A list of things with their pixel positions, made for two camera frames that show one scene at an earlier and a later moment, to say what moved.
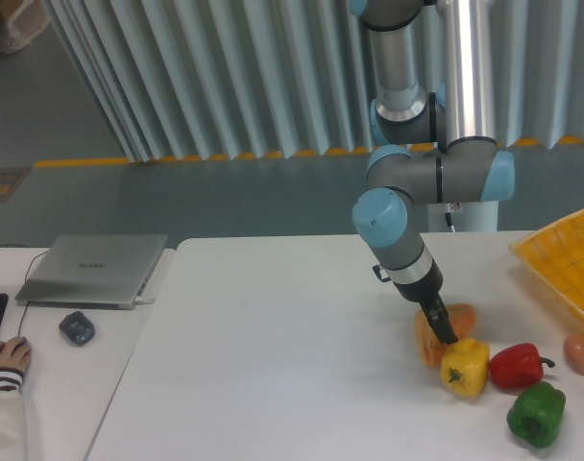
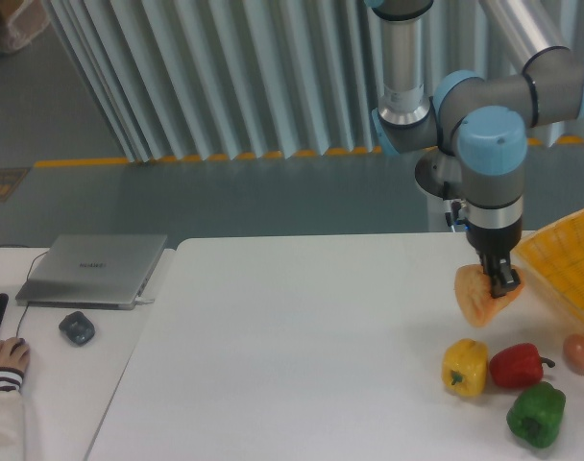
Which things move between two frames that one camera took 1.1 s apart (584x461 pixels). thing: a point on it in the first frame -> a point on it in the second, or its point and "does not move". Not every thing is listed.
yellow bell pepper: [465, 367] does not move
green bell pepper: [536, 414] does not move
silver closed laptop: [93, 272] does not move
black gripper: [424, 293] -> [490, 243]
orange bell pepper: [428, 346] -> [474, 291]
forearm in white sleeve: [5, 421] does not move
